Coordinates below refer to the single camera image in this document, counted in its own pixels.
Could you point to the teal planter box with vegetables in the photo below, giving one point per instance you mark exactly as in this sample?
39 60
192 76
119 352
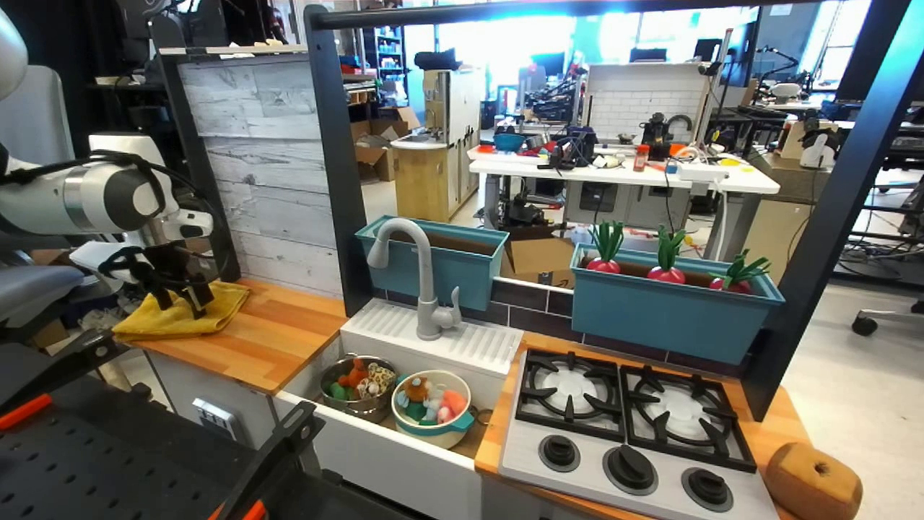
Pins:
674 313

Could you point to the brown plush toy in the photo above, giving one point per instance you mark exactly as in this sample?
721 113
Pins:
415 391

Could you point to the wooden block with hole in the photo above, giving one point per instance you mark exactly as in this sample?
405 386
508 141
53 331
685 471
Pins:
811 480

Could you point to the yellow towel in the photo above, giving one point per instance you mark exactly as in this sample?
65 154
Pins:
216 313

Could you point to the grey office chair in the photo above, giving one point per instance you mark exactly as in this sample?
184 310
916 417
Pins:
31 116

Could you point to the toy stove black grates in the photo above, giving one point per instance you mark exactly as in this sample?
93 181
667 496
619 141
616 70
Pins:
623 471

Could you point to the red plush radish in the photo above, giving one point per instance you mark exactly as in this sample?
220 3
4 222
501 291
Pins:
736 275
665 261
604 252

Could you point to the white desk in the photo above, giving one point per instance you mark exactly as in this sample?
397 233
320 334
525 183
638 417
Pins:
623 178

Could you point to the white bowl teal rim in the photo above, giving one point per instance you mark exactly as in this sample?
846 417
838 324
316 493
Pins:
434 435

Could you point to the orange plush toy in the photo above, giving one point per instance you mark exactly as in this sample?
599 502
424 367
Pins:
352 376

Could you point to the steel pot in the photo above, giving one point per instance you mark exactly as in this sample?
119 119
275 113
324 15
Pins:
355 411

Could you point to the grey wood backsplash panel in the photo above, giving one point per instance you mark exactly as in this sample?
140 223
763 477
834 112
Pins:
270 175

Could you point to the black pegboard table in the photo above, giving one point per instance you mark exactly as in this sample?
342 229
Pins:
116 464

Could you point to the toy food pile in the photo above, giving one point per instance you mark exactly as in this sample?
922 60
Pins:
434 401

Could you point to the pink plush toy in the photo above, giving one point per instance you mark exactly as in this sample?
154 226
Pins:
454 402

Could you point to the green white plush toy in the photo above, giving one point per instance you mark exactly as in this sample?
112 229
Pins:
414 411

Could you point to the cardboard box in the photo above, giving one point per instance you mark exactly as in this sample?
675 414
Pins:
538 261

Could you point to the beige patterned plush toy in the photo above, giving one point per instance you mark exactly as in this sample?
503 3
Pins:
376 383

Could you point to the tan wooden cabinet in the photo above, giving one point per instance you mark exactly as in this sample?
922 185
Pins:
420 183

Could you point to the grey toy faucet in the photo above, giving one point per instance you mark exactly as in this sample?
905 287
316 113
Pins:
421 278

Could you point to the empty teal planter box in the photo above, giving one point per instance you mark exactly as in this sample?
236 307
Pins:
450 265

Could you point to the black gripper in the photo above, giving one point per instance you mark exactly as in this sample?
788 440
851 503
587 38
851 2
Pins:
158 265

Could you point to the white toy sink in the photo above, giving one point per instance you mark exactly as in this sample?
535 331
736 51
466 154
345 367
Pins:
462 343

